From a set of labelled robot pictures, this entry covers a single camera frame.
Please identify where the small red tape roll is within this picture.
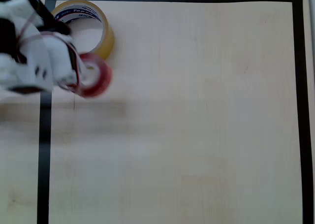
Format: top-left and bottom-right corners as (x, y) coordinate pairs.
(73, 52), (113, 98)

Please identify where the big yellow tape roll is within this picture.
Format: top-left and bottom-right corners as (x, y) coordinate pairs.
(51, 0), (115, 61)

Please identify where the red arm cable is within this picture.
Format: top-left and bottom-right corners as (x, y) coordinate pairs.
(17, 11), (50, 44)

